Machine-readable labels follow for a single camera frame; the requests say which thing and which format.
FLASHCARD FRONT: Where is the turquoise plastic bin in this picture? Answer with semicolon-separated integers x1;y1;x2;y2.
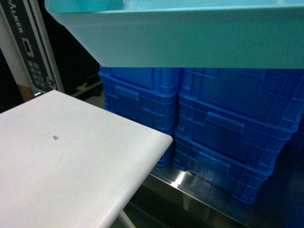
45;0;304;69

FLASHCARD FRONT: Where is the blue crate stack left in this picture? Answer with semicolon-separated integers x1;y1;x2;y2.
98;64;182;168

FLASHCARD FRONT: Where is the blue crate stack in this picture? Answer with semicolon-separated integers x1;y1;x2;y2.
98;64;182;168
173;68;304;204

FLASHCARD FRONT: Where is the blue crate stack right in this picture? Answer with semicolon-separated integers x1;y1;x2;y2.
173;68;304;204

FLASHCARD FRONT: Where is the white table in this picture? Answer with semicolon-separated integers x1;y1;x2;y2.
0;90;172;228

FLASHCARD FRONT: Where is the steel shelf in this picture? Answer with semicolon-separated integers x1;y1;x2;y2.
144;164;304;228

